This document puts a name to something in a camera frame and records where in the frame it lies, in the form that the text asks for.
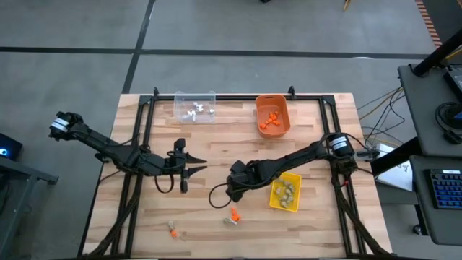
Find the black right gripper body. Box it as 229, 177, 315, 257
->
226, 160, 268, 203

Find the black metal table frame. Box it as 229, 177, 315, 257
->
77, 85, 393, 259

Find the grey desk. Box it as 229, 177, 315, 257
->
409, 155, 462, 247
397, 63, 462, 158

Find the clear plastic bin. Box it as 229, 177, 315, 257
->
173, 91, 217, 124

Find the black metal pole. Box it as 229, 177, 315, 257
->
412, 27, 462, 78

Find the black floor cable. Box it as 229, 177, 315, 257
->
357, 86, 407, 145

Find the yellow plastic basket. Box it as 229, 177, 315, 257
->
269, 172, 303, 213

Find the black box with blue light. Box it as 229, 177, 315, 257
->
0, 132, 23, 162

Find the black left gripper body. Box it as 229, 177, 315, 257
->
158, 137, 191, 194

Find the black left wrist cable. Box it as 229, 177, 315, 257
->
154, 174, 175, 194

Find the black headset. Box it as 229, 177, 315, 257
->
435, 101, 462, 146

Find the orange plastic bin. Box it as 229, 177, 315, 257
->
255, 94, 292, 139

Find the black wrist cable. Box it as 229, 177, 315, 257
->
154, 174, 175, 194
208, 182, 234, 209

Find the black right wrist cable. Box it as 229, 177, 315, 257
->
208, 182, 234, 209

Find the backlit black keyboard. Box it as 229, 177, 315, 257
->
429, 168, 462, 210

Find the black laptop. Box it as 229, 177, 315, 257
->
443, 64, 462, 104

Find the white paper sheet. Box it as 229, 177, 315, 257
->
375, 143, 414, 192

